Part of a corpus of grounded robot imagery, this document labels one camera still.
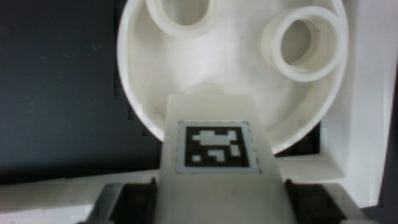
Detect white front fence rail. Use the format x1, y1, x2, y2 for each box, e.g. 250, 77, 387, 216
0, 170, 158, 224

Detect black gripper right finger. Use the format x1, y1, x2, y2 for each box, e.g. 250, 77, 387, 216
284, 180, 362, 224

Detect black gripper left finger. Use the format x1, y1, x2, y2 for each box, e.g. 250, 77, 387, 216
78, 179, 158, 224

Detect white stool leg block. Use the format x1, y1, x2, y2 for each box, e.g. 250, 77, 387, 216
154, 93, 298, 224

